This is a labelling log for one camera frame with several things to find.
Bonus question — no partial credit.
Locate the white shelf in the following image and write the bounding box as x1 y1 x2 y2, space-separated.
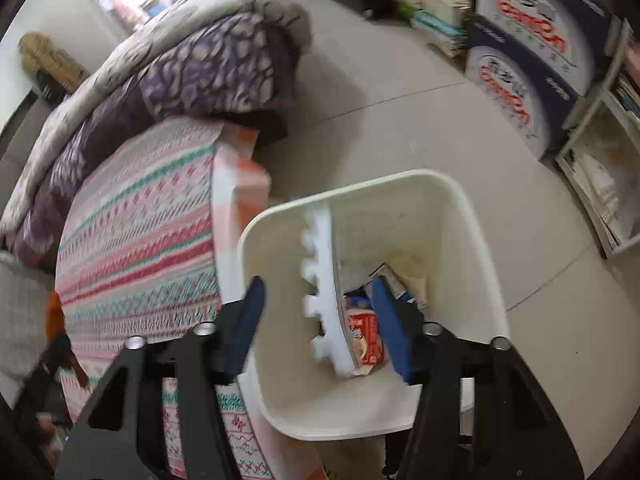
554 19 640 258

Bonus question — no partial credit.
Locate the red orange snack packet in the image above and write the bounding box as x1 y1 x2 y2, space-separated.
345 309 387 367

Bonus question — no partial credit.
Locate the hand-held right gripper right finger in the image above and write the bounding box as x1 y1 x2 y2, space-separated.
369 276 586 480

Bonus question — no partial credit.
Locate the grey fabric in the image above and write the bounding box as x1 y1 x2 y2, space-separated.
0 251 57 378

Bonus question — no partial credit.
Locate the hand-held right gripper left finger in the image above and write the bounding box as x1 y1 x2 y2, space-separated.
54 275 268 480

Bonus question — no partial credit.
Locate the pink foam floor mat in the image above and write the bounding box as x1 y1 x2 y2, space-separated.
211 124 273 311

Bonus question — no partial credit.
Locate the striped patterned blanket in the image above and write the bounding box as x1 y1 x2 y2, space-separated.
52 116 281 480

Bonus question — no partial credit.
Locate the white foam puzzle mat piece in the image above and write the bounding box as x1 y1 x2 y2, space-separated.
299 205 362 380

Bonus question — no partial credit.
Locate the stack of books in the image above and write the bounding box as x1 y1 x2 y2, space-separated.
387 0 473 58

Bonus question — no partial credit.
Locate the orange peel piece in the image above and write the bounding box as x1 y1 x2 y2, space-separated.
44 291 66 337

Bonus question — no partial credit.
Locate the blue white carton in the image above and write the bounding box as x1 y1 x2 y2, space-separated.
369 262 428 310

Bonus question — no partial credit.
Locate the white plastic bin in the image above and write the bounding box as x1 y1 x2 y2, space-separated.
236 169 512 442

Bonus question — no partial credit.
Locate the brown patterned bag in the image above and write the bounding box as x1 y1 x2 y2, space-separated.
19 31 88 95

